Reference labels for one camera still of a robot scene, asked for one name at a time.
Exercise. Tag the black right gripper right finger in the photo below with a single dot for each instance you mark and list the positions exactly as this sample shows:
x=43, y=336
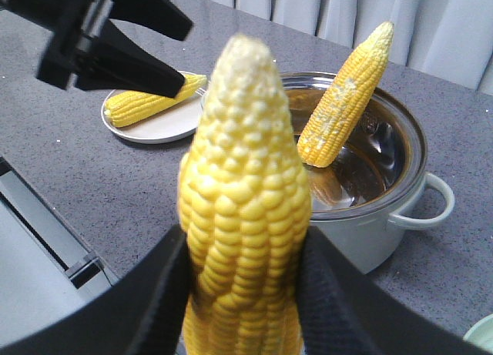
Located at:
x=342, y=311

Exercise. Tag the white plate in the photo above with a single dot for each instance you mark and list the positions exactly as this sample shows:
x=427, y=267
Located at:
x=175, y=123

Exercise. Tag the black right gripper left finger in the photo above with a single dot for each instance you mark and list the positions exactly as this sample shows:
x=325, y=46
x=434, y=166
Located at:
x=142, y=314

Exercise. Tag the white grey curtain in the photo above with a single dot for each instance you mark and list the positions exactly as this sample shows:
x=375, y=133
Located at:
x=448, y=39

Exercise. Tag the corn cob pale centre left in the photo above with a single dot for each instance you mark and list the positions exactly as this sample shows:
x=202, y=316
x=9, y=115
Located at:
x=343, y=103

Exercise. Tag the light green plate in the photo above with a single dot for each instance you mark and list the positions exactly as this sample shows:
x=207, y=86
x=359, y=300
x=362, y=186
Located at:
x=481, y=333

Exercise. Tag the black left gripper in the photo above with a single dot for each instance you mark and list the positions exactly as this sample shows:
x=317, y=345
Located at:
x=109, y=59

